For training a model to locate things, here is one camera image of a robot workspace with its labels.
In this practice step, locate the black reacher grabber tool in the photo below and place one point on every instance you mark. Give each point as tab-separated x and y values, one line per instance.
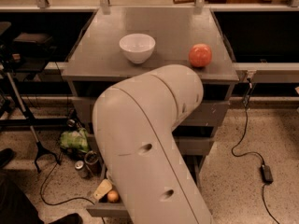
28	119

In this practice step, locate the black shoe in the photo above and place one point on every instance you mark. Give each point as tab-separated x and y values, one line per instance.
6	156

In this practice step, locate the silver soda can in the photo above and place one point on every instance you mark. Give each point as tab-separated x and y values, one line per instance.
82	170

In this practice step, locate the brown tin can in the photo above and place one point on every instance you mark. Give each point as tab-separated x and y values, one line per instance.
92	161

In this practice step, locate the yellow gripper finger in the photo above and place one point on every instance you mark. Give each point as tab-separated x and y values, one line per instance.
104	188

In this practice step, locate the black power adapter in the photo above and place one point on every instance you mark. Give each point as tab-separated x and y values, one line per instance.
266	174

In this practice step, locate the grey drawer cabinet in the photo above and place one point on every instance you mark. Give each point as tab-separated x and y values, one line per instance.
98	55

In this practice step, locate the black box on shelf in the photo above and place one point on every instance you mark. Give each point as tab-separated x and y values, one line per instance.
32	42

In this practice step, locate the dark clothed leg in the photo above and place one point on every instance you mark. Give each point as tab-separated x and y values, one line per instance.
16	208

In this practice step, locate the grey bottom drawer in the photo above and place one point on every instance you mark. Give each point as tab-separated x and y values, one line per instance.
105	209

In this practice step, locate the white ceramic bowl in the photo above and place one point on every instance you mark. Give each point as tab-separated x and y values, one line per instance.
137	48

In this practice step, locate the green chip bag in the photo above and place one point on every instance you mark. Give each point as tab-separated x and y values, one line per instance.
75	140

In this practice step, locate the small orange fruit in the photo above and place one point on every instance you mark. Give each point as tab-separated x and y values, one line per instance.
113	196

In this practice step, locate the red apple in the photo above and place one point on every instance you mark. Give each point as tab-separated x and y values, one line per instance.
200	55

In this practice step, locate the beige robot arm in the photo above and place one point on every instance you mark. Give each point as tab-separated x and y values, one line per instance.
133	122

